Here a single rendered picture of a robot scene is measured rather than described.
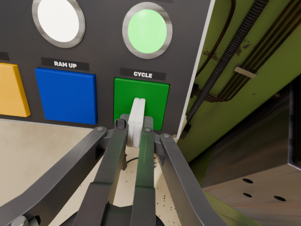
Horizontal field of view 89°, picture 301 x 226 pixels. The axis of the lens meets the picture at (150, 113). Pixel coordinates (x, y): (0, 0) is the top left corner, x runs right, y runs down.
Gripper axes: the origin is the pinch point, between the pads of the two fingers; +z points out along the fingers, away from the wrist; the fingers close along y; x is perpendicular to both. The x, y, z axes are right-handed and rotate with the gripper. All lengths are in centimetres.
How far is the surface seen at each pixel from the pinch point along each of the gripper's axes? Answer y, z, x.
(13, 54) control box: -16.3, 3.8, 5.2
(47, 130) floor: -74, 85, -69
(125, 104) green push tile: -2.0, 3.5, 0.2
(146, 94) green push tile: 0.8, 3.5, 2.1
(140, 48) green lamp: -0.6, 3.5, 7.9
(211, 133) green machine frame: 32, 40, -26
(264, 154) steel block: 31.6, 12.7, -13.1
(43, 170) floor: -64, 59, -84
